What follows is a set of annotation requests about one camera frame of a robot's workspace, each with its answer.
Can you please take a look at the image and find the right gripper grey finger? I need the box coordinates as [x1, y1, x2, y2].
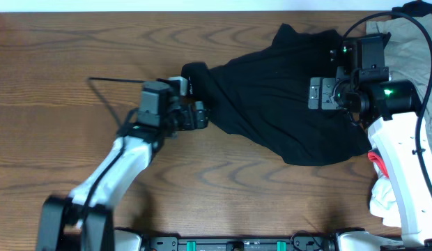
[308, 77, 323, 109]
[321, 78, 340, 110]

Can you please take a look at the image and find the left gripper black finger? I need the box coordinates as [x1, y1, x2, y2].
[195, 101, 208, 129]
[168, 76, 192, 96]

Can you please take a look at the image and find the black t-shirt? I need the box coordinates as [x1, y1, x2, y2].
[181, 24, 371, 166]

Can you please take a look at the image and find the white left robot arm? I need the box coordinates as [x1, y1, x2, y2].
[36, 76, 208, 250]

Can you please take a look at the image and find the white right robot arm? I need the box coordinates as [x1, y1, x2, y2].
[309, 67, 432, 250]

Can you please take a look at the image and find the red and black garment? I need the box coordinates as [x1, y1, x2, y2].
[367, 149, 389, 178]

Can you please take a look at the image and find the khaki folded garment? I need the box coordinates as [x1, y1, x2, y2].
[366, 18, 432, 152]

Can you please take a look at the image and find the black garment at corner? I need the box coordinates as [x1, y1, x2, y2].
[392, 0, 432, 17]

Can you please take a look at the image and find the white garment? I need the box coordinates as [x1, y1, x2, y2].
[369, 163, 401, 228]

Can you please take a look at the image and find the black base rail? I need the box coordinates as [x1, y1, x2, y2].
[111, 228, 432, 251]

